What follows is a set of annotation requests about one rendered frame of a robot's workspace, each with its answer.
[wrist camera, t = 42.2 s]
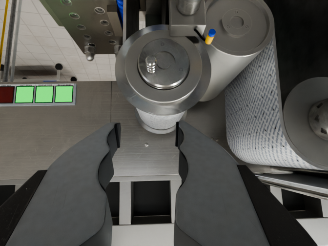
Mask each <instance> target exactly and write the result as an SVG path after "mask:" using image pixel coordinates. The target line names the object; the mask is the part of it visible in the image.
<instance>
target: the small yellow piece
mask: <svg viewBox="0 0 328 246"><path fill-rule="evenodd" d="M194 31H195V32H196V33H197V34H198V36H199V37H200V38H201V39H202V40H203V41H205V43H206V44H211V42H212V40H213V38H214V36H215V33H216V31H215V30H214V29H210V31H209V33H208V35H207V37H206V39H205V38H204V37H203V36H202V35H201V34H200V33H199V31H198V30H197V29H194Z"/></svg>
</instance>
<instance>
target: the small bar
mask: <svg viewBox="0 0 328 246"><path fill-rule="evenodd" d="M107 14H108V16H109V19H110V22H111V25H112V28H113V31H114V33H115V36H123V25H122V21H121V17H120V14H119V10H118V7H117V5H107Z"/></svg>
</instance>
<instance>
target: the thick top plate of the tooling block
mask: <svg viewBox="0 0 328 246"><path fill-rule="evenodd" d="M45 1H46V3H47V4H48V5H49V7H50V8H51V10H52V11H53V12H54V14H55V15H56V16H57V18H58V19H59V21H60V22H61V23H62V25H63V26H64V27H65V29H66V30H67V32H68V33H69V35H70V36H71V37H72V39H73V40H74V41H75V43H76V44H77V46H78V47H79V48H80V50H81V51H82V52H83V53H84V54H85V52H84V51H85V48H84V47H85V46H86V45H91V46H94V47H95V48H96V54H115V53H114V46H115V45H123V36H115V33H114V31H113V28H112V25H111V22H110V19H109V16H108V14H107V5H117V1H116V0H45ZM117 7H118V5H117Z"/></svg>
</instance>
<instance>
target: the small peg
mask: <svg viewBox="0 0 328 246"><path fill-rule="evenodd" d="M145 62H146V69H147V72H148V73H150V74H153V73H155V72H156V70H157V60H156V58H155V57H154V56H152V55H150V56H148V57H146V59H145Z"/></svg>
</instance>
